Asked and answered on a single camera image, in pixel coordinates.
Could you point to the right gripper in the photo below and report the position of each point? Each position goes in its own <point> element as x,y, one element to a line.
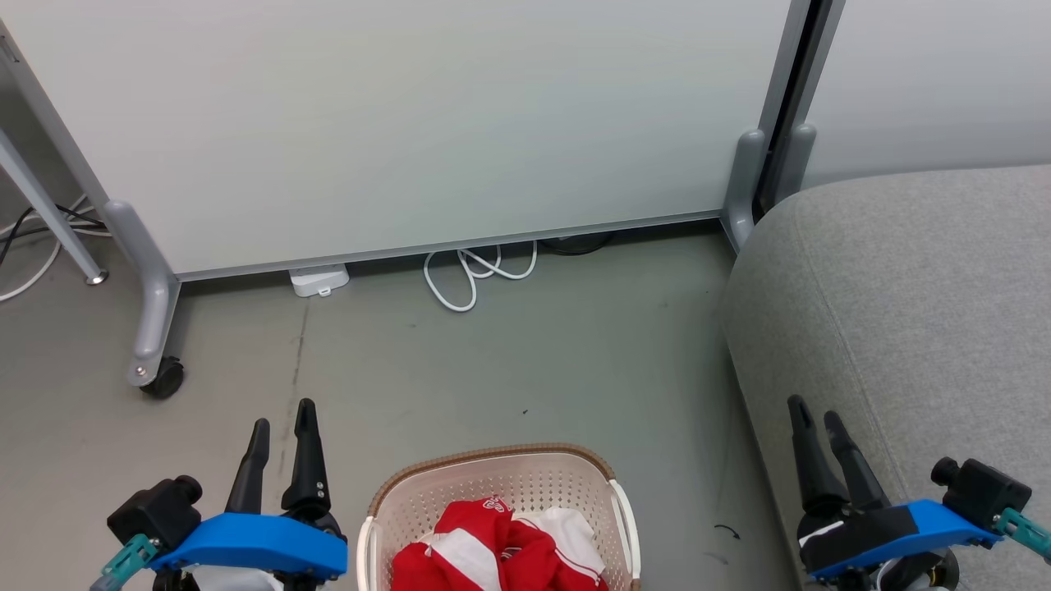
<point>887,538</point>

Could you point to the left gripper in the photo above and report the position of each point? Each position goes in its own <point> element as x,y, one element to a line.
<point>254,543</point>

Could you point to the red white garment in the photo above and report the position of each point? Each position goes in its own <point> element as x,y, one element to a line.
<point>484,550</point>

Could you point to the grey fabric sofa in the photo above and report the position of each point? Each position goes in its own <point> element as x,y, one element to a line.
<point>911,312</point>

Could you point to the small black floor scrap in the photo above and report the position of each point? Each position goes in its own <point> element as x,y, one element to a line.
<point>729,531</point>

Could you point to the black partition caster wheel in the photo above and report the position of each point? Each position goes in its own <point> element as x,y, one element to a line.
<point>164,379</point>

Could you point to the white box under partition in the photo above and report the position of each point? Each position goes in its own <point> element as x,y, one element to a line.
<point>318,281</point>

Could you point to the white basket with brown rim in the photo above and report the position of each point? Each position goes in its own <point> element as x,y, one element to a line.
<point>501,480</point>

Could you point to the black round disc under partition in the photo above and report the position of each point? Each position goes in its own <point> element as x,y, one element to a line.
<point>579,243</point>

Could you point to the large white partition panel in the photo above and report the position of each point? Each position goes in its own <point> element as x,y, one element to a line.
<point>410,123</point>

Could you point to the narrow white partition panel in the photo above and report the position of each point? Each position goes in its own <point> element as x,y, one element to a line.
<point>928,82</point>

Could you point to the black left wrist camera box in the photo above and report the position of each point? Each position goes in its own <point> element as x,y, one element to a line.
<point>156,510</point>

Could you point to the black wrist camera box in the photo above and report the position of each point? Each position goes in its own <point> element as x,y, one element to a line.
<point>981,491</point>
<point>156,510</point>

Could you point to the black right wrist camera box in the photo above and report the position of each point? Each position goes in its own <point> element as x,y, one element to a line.
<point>981,491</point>

